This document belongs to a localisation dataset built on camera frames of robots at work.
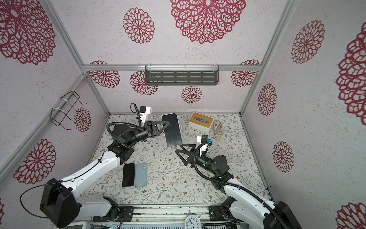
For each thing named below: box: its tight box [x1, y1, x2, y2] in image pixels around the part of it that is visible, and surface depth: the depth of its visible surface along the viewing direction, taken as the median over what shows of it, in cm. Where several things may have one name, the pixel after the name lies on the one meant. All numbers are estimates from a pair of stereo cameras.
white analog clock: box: [183, 214, 202, 229], surface depth 70 cm
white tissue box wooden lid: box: [188, 112, 214, 134], surface depth 111 cm
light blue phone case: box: [134, 162, 148, 187], surface depth 90 cm
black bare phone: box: [122, 162, 135, 188], surface depth 88 cm
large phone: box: [161, 112, 183, 148], surface depth 64 cm
